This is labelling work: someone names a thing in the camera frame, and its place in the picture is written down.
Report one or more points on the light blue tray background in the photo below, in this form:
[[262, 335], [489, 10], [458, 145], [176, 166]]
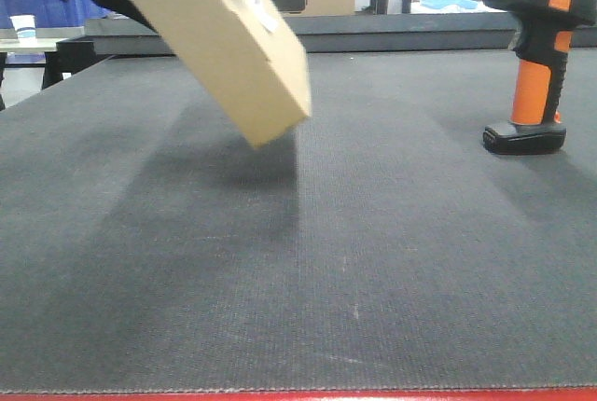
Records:
[[445, 6]]

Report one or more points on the brown cardboard package box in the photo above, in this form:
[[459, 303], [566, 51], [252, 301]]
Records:
[[260, 79]]

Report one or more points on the blue plastic bin background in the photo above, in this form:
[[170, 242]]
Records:
[[52, 13]]

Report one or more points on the white paper cup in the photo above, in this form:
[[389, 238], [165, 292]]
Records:
[[24, 26]]

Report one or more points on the red metal work table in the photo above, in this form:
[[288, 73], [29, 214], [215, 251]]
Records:
[[584, 393]]

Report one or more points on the dark grey table mat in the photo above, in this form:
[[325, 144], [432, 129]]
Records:
[[146, 247]]

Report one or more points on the orange black barcode scanner gun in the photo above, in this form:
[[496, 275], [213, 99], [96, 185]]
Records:
[[542, 44]]

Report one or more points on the white barcode label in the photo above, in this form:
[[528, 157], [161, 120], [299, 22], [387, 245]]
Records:
[[263, 16]]

